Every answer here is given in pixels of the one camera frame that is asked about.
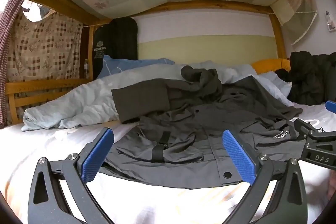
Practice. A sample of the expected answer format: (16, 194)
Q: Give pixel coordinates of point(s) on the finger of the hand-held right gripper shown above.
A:
(308, 132)
(331, 106)

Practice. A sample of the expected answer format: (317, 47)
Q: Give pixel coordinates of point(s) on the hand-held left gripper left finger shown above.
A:
(97, 155)

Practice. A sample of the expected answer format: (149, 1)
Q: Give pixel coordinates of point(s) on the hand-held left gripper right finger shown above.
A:
(240, 158)

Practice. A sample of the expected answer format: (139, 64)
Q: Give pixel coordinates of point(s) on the grey hooded jacket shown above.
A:
(183, 140)

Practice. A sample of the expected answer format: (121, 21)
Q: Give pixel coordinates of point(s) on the black padded jacket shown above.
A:
(309, 79)

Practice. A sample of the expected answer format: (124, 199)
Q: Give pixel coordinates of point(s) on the light blue duvet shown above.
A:
(78, 106)

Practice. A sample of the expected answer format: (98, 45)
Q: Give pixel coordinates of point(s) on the orange pillow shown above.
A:
(270, 65)

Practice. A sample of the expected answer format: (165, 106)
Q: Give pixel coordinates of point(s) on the small clear bottle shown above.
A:
(86, 67)

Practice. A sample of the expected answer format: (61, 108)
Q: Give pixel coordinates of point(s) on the blue pillow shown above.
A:
(118, 66)

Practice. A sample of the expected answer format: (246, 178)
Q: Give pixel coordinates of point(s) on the cream mesh net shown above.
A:
(296, 8)

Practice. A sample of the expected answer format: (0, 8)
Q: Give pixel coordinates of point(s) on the black hanging bag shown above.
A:
(115, 40)

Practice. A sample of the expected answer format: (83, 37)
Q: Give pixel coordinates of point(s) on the red gingham curtain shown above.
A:
(15, 8)

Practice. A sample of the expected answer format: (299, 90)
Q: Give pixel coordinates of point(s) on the white wall holder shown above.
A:
(330, 22)

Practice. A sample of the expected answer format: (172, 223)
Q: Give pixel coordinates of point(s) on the wooden bunk bed frame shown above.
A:
(223, 2)

